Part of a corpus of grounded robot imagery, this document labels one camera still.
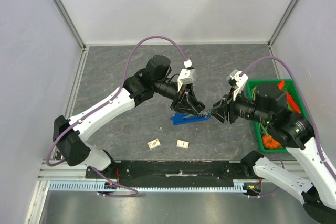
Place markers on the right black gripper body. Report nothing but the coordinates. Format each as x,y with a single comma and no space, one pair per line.
233,106

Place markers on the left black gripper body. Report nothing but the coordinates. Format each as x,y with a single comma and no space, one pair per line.
179,98

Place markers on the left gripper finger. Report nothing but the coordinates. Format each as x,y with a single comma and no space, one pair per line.
184,108
195,105

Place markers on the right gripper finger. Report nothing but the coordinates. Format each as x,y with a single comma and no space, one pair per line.
219,107
221,116

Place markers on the blue stapler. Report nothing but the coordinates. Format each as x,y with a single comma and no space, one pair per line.
182,118

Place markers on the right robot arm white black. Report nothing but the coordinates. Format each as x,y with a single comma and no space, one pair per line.
294,133

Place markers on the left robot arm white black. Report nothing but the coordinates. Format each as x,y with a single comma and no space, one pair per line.
71,135

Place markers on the white staple box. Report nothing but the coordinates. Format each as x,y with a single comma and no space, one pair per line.
182,144

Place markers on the toy green beans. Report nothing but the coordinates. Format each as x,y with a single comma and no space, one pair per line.
263,130

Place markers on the staple box with red logo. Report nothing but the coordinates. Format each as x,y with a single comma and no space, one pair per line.
154,144

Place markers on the toy pumpkin orange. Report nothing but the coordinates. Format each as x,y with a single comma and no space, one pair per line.
269,143

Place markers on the upper toy carrot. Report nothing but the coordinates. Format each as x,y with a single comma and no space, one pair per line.
281,84

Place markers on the toy carrot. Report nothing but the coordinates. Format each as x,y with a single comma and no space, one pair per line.
292,103
281,84

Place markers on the lower toy carrot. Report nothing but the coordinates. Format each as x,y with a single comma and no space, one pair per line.
292,103

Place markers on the green plastic bin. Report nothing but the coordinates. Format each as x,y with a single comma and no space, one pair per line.
293,91

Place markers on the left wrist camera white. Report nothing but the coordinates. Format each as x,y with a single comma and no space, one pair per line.
187,75

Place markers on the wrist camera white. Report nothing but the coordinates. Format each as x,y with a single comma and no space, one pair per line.
237,81
187,75

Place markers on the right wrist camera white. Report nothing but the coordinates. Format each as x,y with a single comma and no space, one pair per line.
237,81

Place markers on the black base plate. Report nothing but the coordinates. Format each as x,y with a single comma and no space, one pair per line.
178,173

